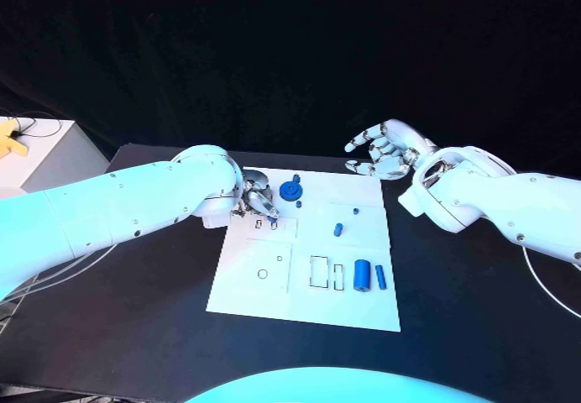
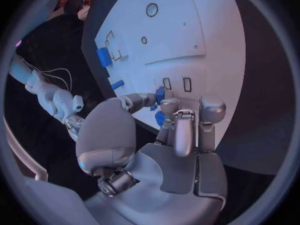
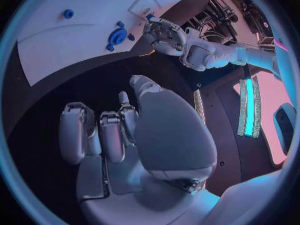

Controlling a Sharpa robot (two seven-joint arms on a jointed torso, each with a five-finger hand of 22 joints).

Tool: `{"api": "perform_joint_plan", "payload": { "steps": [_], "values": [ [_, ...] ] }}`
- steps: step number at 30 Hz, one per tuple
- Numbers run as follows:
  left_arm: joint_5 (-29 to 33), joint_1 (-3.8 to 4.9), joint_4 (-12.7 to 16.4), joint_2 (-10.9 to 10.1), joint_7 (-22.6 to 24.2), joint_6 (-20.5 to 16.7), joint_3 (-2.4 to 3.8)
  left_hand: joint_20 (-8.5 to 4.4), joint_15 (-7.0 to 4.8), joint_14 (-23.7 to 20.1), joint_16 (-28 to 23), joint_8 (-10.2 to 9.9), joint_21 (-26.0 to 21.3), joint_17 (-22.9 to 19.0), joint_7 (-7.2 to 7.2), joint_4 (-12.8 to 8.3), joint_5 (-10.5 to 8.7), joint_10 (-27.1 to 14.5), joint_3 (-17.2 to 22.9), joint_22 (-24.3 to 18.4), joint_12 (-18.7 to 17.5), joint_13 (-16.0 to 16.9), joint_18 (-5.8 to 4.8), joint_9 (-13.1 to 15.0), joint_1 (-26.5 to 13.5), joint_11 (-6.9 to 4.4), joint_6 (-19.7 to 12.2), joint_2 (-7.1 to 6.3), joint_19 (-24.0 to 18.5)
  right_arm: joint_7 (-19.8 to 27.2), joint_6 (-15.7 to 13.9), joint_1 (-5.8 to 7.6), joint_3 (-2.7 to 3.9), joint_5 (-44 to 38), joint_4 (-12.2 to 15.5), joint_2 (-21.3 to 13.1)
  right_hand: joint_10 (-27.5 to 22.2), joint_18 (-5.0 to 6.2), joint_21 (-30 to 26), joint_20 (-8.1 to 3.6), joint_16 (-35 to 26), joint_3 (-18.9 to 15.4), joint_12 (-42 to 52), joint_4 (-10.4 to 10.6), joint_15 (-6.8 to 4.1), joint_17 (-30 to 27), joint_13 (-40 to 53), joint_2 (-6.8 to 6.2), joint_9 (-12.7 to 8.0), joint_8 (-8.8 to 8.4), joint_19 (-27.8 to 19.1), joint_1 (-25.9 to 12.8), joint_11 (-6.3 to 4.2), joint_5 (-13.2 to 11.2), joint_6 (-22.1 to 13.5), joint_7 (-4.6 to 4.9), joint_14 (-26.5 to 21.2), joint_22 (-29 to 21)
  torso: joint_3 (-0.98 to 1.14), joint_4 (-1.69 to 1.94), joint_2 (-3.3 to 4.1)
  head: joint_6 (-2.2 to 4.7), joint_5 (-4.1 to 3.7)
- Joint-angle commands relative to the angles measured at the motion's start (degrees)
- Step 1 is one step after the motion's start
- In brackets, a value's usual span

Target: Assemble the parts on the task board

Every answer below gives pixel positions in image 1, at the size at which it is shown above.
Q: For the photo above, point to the thick blue long cylinder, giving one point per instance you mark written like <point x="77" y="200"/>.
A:
<point x="363" y="275"/>

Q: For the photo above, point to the white task board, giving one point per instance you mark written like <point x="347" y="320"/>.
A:
<point x="309" y="283"/>

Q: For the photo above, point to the thin blue long cylinder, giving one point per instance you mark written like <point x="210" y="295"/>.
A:
<point x="381" y="277"/>

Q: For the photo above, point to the blue short cylinder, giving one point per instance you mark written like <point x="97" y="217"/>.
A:
<point x="338" y="229"/>

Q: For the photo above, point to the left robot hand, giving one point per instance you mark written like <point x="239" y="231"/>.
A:
<point x="259" y="196"/>

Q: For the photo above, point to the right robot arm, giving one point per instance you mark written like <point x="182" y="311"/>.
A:
<point x="500" y="201"/>

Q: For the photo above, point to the yellow object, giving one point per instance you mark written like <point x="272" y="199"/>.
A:
<point x="11" y="141"/>

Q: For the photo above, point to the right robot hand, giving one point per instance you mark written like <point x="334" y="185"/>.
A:
<point x="390" y="151"/>

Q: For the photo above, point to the blue gear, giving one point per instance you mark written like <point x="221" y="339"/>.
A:
<point x="291" y="189"/>

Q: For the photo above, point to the white cabinet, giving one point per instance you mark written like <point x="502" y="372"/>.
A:
<point x="50" y="157"/>

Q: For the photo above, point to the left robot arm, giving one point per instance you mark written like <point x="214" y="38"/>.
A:
<point x="113" y="201"/>

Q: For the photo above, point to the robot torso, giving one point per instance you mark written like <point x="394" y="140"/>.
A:
<point x="337" y="385"/>

